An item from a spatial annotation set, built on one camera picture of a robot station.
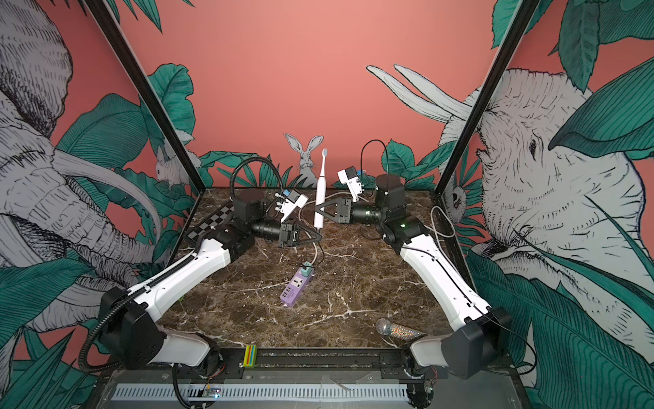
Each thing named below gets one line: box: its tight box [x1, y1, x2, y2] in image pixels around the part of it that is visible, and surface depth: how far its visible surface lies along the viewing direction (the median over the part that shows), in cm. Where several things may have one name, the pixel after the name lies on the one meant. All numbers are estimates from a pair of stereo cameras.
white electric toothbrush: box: [313, 148, 328, 230], surface depth 66 cm
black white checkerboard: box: [186, 202, 235, 242], surface depth 106 cm
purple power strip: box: [280, 266, 315, 307], surface depth 89 cm
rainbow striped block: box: [242, 344, 259, 369], surface depth 75 cm
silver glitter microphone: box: [375, 317, 428, 340], surface depth 80 cm
